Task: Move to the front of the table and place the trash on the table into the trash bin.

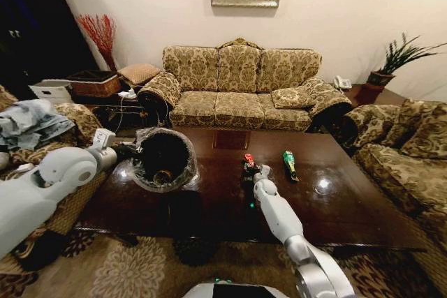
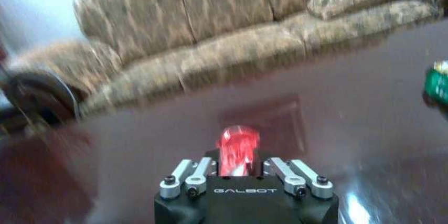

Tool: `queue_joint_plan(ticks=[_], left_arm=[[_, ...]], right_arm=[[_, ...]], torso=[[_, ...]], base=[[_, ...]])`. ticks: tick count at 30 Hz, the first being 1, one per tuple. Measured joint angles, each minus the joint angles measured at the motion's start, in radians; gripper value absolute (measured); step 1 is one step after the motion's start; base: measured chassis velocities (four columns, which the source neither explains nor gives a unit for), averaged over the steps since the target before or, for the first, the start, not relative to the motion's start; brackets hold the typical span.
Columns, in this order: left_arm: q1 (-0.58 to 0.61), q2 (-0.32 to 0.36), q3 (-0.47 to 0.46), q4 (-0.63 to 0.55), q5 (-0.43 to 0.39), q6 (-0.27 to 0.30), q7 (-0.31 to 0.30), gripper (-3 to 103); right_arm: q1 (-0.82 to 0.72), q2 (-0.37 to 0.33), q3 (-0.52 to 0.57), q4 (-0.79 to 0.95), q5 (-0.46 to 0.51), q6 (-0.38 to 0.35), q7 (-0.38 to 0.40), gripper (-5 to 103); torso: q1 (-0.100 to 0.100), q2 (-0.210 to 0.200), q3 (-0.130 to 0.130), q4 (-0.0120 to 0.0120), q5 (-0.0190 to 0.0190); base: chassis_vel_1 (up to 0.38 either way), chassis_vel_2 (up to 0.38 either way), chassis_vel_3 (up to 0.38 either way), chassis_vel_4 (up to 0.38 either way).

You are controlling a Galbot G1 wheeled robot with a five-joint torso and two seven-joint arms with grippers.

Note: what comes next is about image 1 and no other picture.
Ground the red decorative twig bundle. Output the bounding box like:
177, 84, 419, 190
77, 14, 119, 73

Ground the tall dark cabinet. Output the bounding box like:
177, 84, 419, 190
0, 0, 100, 100

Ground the green crumpled snack wrapper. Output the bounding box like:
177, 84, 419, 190
281, 150, 302, 184

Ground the green spiky potted plant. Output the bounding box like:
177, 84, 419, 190
366, 31, 447, 87

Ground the red plant stand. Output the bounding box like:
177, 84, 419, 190
353, 82, 386, 107

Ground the floral patterned throw cushion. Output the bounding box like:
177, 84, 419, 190
270, 87, 318, 110

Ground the white power cable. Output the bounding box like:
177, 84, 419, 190
116, 95, 126, 132

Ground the white storage box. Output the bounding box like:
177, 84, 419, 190
29, 79, 73, 105

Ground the white desk telephone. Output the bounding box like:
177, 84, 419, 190
332, 75, 353, 90

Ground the brown wicker basket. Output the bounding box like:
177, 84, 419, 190
66, 70, 123, 98

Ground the brown checked cushion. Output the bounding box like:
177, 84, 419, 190
116, 64, 162, 87

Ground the brown floral patterned rug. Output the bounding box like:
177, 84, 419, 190
0, 231, 447, 298

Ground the dark wooden coffee table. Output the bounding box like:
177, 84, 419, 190
73, 126, 427, 253

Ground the black bin with clear bag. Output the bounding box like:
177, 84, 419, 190
130, 127, 199, 193

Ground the floral armchair with cushions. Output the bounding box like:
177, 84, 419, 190
343, 98, 447, 253

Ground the floral sofa under clothes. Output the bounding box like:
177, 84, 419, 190
0, 84, 109, 274

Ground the three-seat floral patterned sofa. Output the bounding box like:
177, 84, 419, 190
137, 36, 353, 134

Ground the pile of blue-grey clothes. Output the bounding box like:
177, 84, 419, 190
0, 98, 77, 151

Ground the white robot front shell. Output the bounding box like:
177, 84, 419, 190
181, 276, 295, 298

